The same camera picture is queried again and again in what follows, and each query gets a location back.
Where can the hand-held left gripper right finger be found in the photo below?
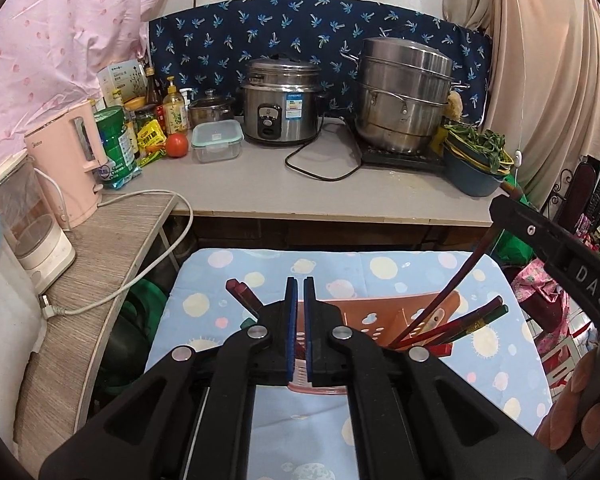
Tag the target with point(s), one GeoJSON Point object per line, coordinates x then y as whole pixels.
{"type": "Point", "coordinates": [309, 330]}

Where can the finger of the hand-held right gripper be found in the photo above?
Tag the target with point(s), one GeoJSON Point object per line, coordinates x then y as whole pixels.
{"type": "Point", "coordinates": [535, 227]}

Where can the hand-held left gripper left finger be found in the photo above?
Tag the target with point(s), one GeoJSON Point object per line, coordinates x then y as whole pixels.
{"type": "Point", "coordinates": [293, 330]}

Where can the plain green chopstick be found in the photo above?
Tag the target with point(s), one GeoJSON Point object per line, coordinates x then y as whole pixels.
{"type": "Point", "coordinates": [251, 321]}

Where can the pink perforated utensil basket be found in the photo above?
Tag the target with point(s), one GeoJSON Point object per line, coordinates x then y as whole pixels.
{"type": "Point", "coordinates": [380, 320]}

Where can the bundle of dark chopsticks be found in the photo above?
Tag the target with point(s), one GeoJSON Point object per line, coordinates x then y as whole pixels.
{"type": "Point", "coordinates": [460, 275]}

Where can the green chopstick with gold band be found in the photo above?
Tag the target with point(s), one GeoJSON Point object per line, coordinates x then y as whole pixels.
{"type": "Point", "coordinates": [485, 321]}

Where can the red chopstick with dark band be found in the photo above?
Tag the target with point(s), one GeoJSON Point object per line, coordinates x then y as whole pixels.
{"type": "Point", "coordinates": [470, 317]}

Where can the person's right hand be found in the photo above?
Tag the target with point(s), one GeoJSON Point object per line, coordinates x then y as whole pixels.
{"type": "Point", "coordinates": [575, 400]}

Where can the green bag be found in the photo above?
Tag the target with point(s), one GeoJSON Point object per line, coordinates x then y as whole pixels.
{"type": "Point", "coordinates": [511, 250]}

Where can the pink floral cloth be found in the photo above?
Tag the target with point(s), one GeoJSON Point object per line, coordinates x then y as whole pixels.
{"type": "Point", "coordinates": [540, 290]}

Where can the dark ornate chair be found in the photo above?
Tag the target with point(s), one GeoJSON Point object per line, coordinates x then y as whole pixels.
{"type": "Point", "coordinates": [577, 185]}

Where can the blue plastic basin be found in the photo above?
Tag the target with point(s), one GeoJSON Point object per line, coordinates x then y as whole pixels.
{"type": "Point", "coordinates": [472, 180]}

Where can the blue polka dot tablecloth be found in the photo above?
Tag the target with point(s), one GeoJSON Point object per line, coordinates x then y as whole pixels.
{"type": "Point", "coordinates": [205, 320]}

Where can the leafy greens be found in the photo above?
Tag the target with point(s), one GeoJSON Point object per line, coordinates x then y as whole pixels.
{"type": "Point", "coordinates": [475, 142]}

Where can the yellow sponge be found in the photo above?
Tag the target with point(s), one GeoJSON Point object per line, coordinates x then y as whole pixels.
{"type": "Point", "coordinates": [455, 106]}

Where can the black induction cooktop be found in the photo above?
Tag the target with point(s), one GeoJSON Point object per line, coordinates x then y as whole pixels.
{"type": "Point", "coordinates": [405, 160]}

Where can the beige curtain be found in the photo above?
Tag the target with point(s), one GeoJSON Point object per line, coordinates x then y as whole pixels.
{"type": "Point", "coordinates": [545, 70]}

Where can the steel steamer pot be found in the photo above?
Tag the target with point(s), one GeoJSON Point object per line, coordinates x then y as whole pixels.
{"type": "Point", "coordinates": [405, 95]}

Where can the clear food container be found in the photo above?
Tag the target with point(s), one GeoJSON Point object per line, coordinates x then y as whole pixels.
{"type": "Point", "coordinates": [216, 141]}

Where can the red tomato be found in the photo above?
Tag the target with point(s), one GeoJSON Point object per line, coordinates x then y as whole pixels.
{"type": "Point", "coordinates": [177, 145]}

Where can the steel rice cooker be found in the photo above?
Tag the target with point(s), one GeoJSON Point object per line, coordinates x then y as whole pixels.
{"type": "Point", "coordinates": [280, 105]}

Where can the small glass-lid pot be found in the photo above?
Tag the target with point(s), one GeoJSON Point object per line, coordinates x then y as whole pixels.
{"type": "Point", "coordinates": [210, 110]}

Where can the yellow packet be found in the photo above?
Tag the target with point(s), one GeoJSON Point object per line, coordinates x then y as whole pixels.
{"type": "Point", "coordinates": [150, 135]}

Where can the yellow oil bottle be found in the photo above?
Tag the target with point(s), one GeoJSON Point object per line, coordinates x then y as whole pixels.
{"type": "Point", "coordinates": [175, 112]}

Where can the green canister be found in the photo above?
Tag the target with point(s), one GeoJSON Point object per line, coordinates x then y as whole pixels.
{"type": "Point", "coordinates": [116, 145]}

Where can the white kitchen appliance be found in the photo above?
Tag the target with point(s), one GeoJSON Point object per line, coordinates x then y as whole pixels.
{"type": "Point", "coordinates": [35, 240]}

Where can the dark sauce bottle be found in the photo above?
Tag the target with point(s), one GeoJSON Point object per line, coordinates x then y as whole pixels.
{"type": "Point", "coordinates": [153, 87]}

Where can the pink electric kettle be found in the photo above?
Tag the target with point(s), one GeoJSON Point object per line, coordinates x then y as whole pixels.
{"type": "Point", "coordinates": [65, 165]}

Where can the white green carton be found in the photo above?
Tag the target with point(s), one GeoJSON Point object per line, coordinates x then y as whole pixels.
{"type": "Point", "coordinates": [120, 80]}

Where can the navy floral cloth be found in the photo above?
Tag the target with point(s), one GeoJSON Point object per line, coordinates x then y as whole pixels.
{"type": "Point", "coordinates": [280, 25]}

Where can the pink dotted curtain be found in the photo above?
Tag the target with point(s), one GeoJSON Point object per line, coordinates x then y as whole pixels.
{"type": "Point", "coordinates": [55, 25]}

